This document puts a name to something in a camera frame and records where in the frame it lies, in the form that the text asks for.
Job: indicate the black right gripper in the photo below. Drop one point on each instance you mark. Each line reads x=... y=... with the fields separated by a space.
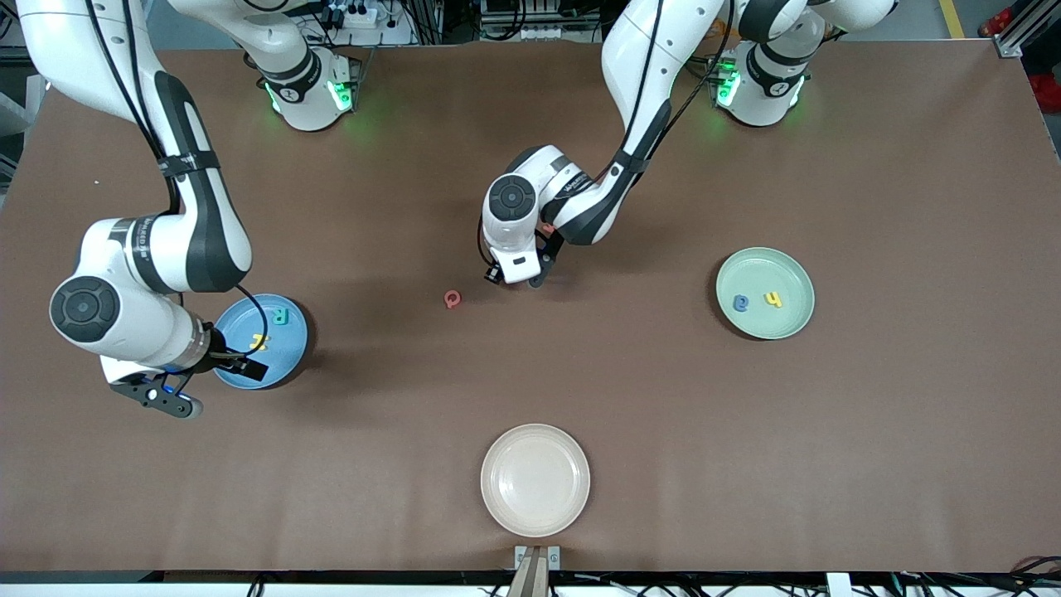
x=222 y=349

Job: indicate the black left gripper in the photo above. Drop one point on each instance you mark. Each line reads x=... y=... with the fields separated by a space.
x=490 y=275

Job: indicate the yellow uppercase letter H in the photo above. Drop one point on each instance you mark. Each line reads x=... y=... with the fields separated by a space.
x=259 y=340

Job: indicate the red uppercase letter Q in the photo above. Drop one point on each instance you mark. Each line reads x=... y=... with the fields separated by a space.
x=448 y=303

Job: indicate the teal uppercase letter R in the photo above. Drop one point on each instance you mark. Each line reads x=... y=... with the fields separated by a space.
x=281 y=317

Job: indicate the blue lowercase letter a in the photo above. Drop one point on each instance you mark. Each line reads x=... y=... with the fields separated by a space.
x=741 y=303

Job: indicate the yellow lowercase letter h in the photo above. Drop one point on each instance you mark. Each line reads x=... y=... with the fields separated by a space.
x=773 y=299

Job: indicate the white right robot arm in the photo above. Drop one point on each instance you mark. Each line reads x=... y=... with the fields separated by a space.
x=108 y=323

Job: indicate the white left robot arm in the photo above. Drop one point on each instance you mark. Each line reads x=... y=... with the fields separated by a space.
x=638 y=50

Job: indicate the blue plate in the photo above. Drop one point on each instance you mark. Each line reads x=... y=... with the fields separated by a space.
x=286 y=352

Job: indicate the beige plate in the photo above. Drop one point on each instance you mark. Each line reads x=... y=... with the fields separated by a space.
x=535 y=481

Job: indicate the green plate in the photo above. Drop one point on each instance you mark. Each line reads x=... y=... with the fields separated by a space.
x=765 y=274

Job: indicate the equipment rack shelf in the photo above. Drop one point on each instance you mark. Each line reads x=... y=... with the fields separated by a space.
x=539 y=25

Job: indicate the white power strip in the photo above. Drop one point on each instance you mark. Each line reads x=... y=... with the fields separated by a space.
x=356 y=14

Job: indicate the brown table mat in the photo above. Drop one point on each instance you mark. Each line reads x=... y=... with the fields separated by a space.
x=746 y=456

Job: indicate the white tag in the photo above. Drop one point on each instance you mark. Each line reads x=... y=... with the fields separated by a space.
x=838 y=584

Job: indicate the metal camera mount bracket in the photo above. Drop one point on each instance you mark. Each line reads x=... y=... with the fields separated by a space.
x=537 y=564

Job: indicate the aluminium frame profile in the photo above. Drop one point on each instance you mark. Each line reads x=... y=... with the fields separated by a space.
x=1013 y=37

